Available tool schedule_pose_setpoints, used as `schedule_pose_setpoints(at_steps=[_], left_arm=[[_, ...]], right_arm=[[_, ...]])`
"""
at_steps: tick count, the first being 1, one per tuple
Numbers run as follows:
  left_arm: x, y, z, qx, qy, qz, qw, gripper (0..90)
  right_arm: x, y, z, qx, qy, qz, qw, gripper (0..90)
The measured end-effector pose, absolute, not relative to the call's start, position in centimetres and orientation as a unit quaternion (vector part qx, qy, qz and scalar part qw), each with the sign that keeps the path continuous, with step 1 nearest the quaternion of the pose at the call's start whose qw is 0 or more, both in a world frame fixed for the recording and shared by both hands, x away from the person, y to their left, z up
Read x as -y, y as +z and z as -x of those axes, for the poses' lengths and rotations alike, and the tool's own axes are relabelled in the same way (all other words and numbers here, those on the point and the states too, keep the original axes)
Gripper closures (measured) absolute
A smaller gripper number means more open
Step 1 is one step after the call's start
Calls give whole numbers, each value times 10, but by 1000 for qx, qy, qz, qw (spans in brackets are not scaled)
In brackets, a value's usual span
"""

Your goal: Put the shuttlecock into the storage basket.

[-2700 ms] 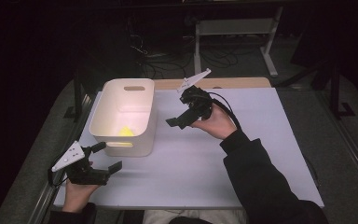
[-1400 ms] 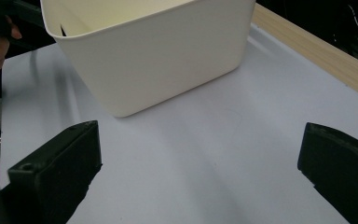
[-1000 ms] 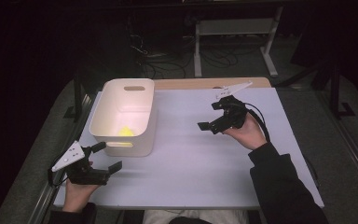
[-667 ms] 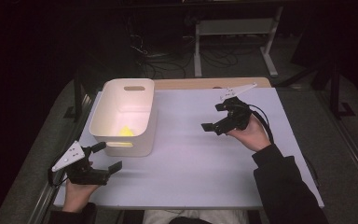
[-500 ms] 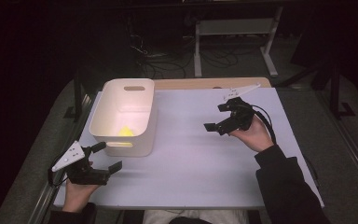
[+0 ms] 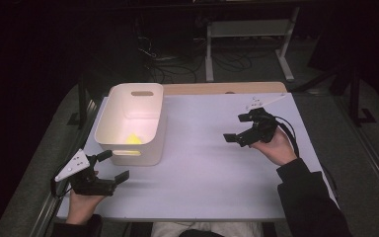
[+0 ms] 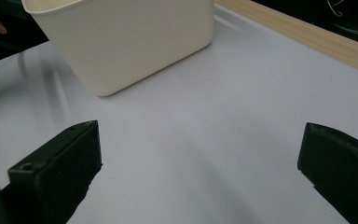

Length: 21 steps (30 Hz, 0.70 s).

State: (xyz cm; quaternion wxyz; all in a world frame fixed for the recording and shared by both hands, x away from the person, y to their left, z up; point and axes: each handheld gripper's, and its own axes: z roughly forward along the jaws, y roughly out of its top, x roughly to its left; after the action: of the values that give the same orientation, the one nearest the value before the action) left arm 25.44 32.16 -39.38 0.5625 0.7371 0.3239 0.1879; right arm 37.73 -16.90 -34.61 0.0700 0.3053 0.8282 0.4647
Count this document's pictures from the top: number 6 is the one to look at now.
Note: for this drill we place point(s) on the white plastic storage bin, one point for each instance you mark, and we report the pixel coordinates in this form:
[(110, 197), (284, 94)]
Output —
[(130, 112)]

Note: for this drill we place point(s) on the yellow shuttlecock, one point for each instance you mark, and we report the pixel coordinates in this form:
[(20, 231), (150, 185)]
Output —
[(133, 139)]

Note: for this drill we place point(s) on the white metal table frame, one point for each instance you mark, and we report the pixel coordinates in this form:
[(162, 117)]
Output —
[(246, 29)]

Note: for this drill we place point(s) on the black metal stand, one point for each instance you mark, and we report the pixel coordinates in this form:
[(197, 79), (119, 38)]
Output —
[(355, 98), (83, 98)]

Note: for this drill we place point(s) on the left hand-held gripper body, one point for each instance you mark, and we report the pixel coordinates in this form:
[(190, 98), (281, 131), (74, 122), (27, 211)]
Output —
[(89, 187)]

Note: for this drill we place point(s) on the wooden table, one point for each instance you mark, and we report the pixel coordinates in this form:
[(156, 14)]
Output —
[(223, 88)]

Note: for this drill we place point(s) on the person's right hand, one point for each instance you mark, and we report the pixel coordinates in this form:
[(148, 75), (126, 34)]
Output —
[(279, 149)]

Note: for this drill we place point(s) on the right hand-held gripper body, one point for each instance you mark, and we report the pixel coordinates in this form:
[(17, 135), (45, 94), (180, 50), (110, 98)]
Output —
[(263, 130)]

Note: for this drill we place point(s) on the person's left hand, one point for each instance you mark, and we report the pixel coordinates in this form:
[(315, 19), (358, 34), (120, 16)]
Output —
[(80, 209)]

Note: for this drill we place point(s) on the person's lap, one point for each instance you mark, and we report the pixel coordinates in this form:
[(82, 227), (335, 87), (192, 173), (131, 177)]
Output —
[(207, 228)]

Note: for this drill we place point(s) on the white table cover board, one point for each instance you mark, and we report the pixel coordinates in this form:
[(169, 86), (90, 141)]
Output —
[(197, 184)]

